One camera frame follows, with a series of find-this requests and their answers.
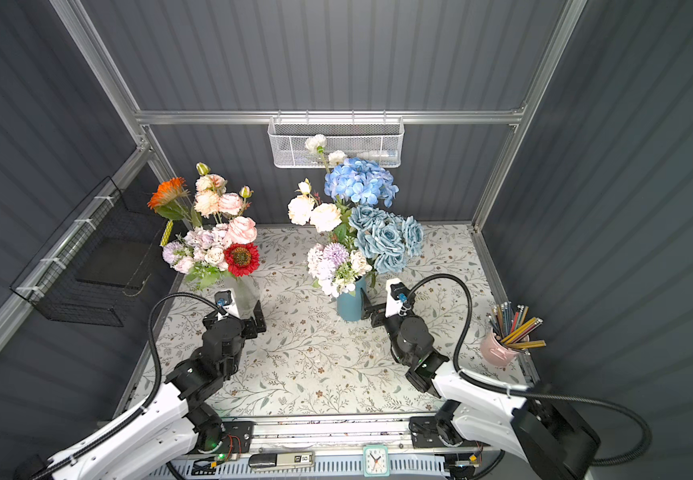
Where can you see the white wire mesh basket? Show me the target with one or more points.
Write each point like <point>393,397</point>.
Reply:
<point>380,142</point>

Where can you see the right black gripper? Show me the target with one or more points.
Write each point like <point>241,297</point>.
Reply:
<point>379,315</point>

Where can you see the silver black device on rail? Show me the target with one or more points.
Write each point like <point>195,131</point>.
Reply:
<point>281,460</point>

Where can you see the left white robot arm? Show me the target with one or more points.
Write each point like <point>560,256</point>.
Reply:
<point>174,419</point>

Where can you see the small teal alarm clock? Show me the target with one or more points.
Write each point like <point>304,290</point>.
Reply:
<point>376,461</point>

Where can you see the white rose flower stem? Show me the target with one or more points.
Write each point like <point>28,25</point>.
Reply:
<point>316,145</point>

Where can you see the light blue hydrangea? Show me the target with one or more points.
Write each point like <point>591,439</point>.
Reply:
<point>388,241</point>

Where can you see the dark blue hydrangea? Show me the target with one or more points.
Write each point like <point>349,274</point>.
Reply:
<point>361,182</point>

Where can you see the pink rose flower stem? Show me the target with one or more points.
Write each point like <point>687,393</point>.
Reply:
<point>241,228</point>

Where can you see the pink pencil cup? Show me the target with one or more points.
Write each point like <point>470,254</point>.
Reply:
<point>511,334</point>

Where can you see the black wire mesh basket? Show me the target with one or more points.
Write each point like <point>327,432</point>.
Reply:
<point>105,267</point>

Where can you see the white peony flower stem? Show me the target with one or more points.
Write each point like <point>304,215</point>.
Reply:
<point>306,209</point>

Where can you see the teal cylindrical vase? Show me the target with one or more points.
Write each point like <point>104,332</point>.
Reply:
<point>350,305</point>

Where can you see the cream rose flower spray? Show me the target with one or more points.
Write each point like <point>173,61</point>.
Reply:
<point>209,189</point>

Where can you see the red gerbera flower stem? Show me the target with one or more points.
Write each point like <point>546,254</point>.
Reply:
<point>242,259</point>

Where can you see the floral patterned table mat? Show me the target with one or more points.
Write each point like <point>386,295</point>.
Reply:
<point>310,361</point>

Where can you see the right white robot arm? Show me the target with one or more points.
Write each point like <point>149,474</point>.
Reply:
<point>529,422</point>

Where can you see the clear ribbed glass vase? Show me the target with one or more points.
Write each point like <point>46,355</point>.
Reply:
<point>246,294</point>

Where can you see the orange gerbera flower stem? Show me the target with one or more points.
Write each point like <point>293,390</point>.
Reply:
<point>173,202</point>

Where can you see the lilac pink flower bunch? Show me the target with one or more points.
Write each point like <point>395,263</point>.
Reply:
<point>199,255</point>

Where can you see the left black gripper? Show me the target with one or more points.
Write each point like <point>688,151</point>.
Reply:
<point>241,324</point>

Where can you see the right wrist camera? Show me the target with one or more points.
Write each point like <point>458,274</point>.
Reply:
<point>396,297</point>

